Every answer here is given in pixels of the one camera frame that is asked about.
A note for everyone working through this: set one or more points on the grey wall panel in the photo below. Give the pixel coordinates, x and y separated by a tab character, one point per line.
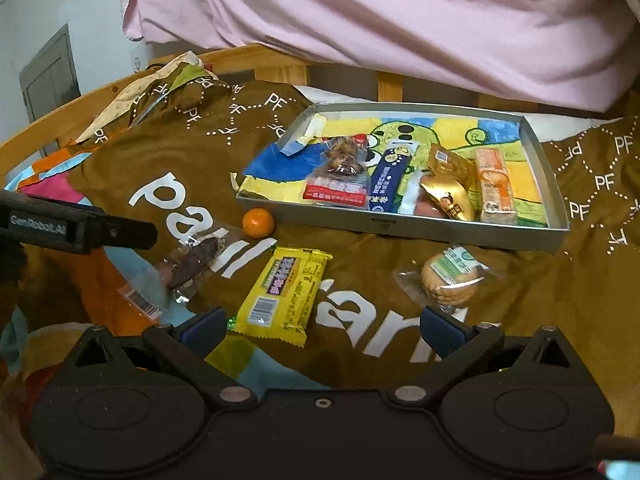
50	77

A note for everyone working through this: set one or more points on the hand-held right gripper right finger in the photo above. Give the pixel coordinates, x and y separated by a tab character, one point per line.
442	332

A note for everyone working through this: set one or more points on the pink sausage-shaped snack packet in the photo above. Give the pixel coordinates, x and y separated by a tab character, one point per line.
425	206

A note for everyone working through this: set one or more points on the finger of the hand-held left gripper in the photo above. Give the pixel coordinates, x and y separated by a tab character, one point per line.
125	232

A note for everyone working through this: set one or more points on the round cookies clear packet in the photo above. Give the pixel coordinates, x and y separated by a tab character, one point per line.
447	277

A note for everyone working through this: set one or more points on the orange mandarin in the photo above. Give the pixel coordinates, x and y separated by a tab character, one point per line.
258	221

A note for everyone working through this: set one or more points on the yellow flat snack packet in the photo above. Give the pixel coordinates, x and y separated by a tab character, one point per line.
282	296

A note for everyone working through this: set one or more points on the brown printed cloth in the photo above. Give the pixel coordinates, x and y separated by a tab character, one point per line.
360	270

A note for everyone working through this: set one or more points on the wooden bed frame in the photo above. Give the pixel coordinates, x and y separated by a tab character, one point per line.
280	65

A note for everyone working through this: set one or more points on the dark snack clear packet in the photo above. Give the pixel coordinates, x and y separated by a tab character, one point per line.
192	262

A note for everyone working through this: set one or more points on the red label cookie packet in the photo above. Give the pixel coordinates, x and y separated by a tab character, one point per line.
337	180

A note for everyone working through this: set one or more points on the gold cartoon snack packet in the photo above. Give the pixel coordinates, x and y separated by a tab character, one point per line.
452	192

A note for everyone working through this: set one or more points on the grey metal tray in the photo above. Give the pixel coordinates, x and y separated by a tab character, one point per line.
450	237

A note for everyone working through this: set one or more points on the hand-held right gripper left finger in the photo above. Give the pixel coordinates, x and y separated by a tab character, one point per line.
202	334

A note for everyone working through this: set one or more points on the white mattress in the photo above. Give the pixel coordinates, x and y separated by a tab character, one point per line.
565	127

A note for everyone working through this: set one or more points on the beige green patterned cloth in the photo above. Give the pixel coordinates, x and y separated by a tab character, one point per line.
130	95

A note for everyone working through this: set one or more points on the orange cracker packet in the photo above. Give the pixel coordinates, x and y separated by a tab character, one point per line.
495	187

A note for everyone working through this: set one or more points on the blue stick snack packet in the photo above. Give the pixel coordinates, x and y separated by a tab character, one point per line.
390	180

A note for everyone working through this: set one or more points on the pink bedsheet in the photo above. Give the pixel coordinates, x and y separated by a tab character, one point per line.
400	15

